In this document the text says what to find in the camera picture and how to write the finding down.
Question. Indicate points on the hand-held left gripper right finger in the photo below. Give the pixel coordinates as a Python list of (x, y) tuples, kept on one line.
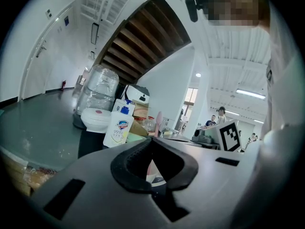
[(209, 180)]

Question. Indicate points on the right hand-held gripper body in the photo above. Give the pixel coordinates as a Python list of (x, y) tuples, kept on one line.
[(228, 135)]

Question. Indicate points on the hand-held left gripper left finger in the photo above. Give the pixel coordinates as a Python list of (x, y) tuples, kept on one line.
[(95, 199)]

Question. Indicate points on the pink toothbrush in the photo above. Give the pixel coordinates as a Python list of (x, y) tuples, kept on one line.
[(159, 121)]

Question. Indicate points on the long ceiling light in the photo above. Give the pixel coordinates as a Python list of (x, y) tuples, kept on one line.
[(250, 93)]

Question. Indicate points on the metal faucet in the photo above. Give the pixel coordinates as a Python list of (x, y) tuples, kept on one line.
[(166, 126)]

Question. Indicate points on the round ceiling light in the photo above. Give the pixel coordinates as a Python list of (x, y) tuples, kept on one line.
[(198, 75)]

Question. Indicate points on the pale green container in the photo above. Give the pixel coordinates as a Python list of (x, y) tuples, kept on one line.
[(134, 137)]

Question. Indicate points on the white pump soap bottle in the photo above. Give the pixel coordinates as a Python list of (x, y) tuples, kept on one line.
[(118, 129)]

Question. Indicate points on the person's white shirt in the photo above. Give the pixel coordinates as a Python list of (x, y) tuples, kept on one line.
[(283, 85)]

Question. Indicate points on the clear jar with red lid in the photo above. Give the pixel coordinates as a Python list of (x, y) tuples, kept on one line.
[(150, 124)]

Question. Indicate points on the white bowl with lid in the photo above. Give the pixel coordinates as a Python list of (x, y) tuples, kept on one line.
[(95, 119)]

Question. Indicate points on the tan cardboard box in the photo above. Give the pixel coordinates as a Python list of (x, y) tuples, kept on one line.
[(19, 175)]

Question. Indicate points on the brown cardboard box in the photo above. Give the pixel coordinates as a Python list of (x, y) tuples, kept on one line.
[(140, 113)]

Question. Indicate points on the white and black printed box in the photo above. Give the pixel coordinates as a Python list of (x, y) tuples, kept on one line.
[(136, 95)]

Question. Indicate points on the plastic-wrapped white appliance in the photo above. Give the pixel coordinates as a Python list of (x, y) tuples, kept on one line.
[(100, 89)]

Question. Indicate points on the red fire extinguisher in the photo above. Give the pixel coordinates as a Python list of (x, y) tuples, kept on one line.
[(63, 85)]

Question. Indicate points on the wooden staircase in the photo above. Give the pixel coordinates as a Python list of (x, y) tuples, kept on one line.
[(143, 39)]

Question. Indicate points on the white door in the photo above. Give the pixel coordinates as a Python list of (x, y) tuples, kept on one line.
[(40, 61)]

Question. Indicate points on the black head-worn camera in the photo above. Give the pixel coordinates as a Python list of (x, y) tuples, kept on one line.
[(192, 6)]

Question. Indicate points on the black framed wall panel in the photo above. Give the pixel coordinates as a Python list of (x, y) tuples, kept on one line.
[(94, 33)]

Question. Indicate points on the blue wall sign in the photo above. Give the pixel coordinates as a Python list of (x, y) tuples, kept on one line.
[(66, 21)]

